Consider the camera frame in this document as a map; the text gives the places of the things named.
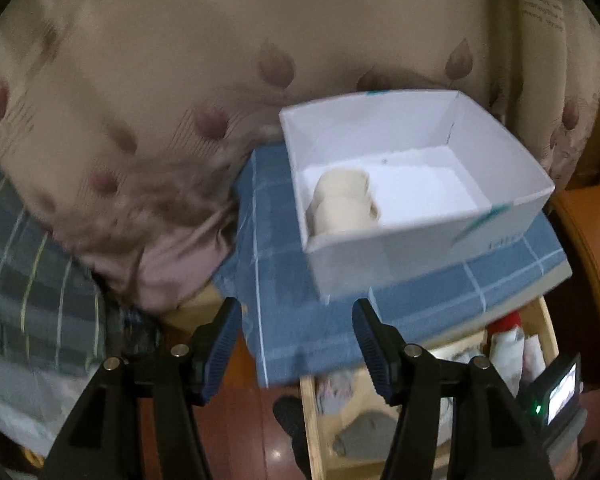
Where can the blue checked cloth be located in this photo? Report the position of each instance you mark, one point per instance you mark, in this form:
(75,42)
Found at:
(280,285)

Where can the grey plaid blanket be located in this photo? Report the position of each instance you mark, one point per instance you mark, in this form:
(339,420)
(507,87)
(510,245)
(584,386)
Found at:
(30,285)

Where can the wooden drawer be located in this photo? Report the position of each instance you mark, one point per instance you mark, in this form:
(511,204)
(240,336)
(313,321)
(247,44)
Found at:
(312,435)

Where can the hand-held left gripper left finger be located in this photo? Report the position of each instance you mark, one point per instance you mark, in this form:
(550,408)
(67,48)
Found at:
(220,355)

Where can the white crumpled cloth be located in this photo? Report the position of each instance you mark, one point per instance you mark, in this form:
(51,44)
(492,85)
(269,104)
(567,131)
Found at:
(15,400)

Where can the white rolled sock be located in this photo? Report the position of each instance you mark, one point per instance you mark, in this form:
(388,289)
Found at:
(505,355)

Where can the grey underwear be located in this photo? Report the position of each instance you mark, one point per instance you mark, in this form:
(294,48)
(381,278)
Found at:
(365,435)

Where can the beige leaf-print blanket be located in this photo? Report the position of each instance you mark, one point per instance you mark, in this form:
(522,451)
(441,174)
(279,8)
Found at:
(180,60)

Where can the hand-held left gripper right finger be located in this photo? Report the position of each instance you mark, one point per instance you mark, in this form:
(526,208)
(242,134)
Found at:
(375,355)

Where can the white patterned crumpled sock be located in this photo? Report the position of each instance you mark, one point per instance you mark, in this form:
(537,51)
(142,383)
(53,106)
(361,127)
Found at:
(335,390)

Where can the wooden bed frame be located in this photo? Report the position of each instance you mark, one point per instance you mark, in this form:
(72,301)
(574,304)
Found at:
(590,240)

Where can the beige rolled underwear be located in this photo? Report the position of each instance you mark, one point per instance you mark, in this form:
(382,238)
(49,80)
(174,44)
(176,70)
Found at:
(340,200)

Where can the white cardboard box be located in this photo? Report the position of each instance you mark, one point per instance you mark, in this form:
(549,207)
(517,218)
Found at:
(380,260)

